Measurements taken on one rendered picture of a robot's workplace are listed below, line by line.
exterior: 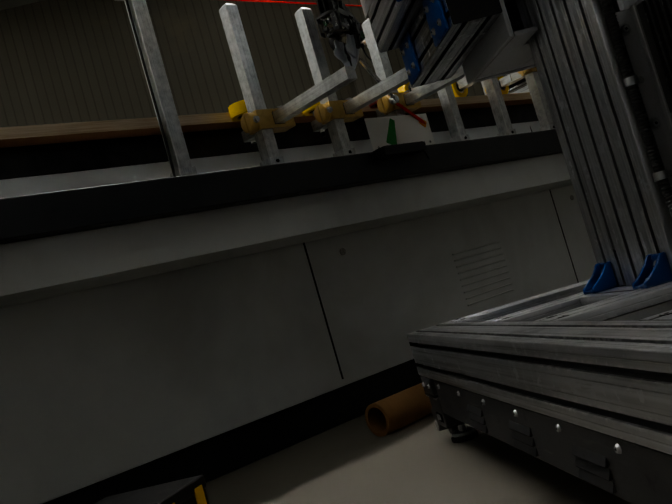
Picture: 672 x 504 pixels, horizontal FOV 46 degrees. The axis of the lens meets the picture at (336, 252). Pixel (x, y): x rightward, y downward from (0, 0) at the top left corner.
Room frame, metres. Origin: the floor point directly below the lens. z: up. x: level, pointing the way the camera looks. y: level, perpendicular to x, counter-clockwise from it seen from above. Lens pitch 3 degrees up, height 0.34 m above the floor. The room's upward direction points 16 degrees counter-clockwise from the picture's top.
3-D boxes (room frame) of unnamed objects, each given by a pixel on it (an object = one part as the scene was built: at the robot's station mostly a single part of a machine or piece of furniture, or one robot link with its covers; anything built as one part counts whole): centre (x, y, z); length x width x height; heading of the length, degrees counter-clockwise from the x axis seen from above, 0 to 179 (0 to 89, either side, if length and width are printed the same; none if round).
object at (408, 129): (2.26, -0.28, 0.75); 0.26 x 0.01 x 0.10; 131
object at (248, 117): (1.98, 0.07, 0.82); 0.13 x 0.06 x 0.05; 131
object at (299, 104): (1.92, 0.00, 0.82); 0.43 x 0.03 x 0.04; 41
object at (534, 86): (2.80, -0.85, 0.91); 0.03 x 0.03 x 0.48; 41
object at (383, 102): (2.32, -0.30, 0.84); 0.13 x 0.06 x 0.05; 131
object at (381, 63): (2.30, -0.28, 0.87); 0.03 x 0.03 x 0.48; 41
